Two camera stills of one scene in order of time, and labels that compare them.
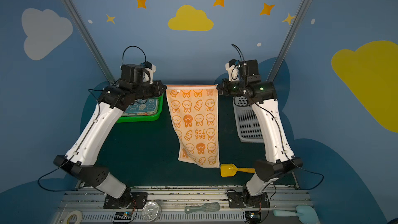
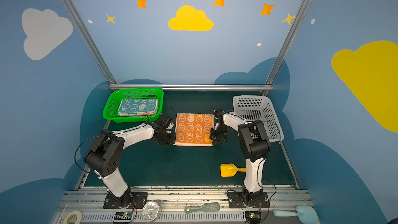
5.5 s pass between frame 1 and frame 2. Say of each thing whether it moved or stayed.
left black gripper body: moved
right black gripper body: moved
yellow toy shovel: stayed
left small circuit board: stayed
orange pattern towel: moved
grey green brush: stayed
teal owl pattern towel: stayed
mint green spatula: stayed
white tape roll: stayed
